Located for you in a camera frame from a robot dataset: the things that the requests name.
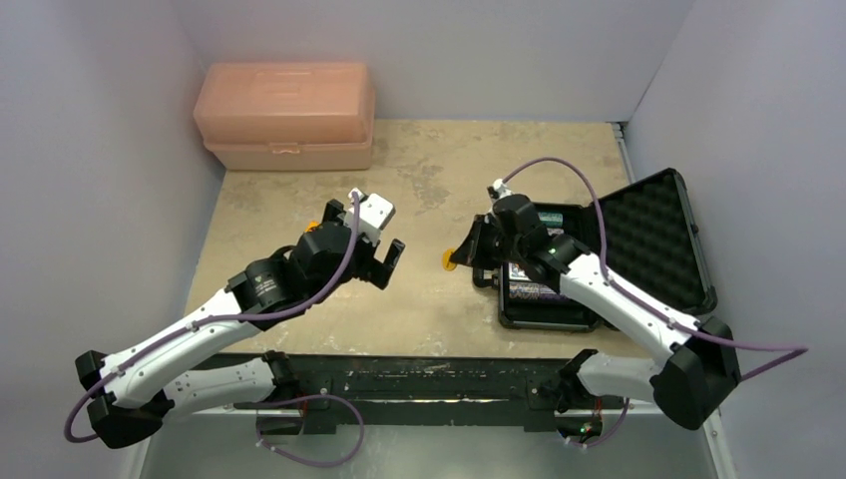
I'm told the yellow big blind button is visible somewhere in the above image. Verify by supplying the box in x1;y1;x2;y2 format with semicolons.
441;248;458;271

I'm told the green poker chip stack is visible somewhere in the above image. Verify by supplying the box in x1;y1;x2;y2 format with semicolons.
539;212;564;229

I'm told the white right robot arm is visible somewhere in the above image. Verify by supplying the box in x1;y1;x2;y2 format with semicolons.
444;195;741;430

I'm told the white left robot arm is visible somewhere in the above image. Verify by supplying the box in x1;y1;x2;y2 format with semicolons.
64;189;404;449

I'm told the black poker set case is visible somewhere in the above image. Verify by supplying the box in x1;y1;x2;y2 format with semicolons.
473;169;717;332

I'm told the blue playing card deck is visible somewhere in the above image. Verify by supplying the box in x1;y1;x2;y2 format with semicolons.
508;263;530;282

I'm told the blue purple chip row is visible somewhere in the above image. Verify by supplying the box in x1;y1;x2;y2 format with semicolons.
508;282;569;303

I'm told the pink plastic storage box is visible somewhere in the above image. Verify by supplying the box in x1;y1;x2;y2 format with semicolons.
193;62;376;172

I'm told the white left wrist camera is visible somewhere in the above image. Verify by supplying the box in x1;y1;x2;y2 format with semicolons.
343;188;396;245

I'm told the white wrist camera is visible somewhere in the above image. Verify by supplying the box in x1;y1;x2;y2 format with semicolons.
487;179;513;203
343;188;396;245

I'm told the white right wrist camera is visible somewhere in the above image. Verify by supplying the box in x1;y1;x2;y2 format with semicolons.
487;179;513;203

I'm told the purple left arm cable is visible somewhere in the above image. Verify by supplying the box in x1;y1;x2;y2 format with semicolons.
62;188;366;468

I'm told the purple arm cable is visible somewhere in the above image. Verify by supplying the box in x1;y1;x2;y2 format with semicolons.
499;156;809;451
62;188;366;468

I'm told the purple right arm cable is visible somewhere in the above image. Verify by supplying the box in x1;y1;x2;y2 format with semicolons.
499;156;809;451

